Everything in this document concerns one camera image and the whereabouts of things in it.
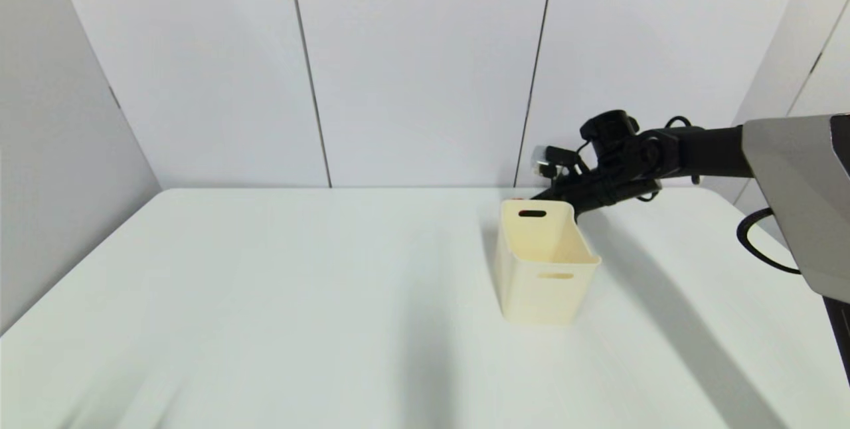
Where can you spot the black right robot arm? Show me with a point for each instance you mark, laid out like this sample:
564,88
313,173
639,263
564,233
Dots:
710,150

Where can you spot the cream plastic storage bin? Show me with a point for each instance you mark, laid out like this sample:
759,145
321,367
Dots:
538,289

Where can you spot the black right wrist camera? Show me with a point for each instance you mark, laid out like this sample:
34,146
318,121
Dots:
558,158

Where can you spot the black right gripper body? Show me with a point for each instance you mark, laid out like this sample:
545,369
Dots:
611,186

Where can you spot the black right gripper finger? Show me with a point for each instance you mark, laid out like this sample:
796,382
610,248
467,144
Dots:
554,194
583,206

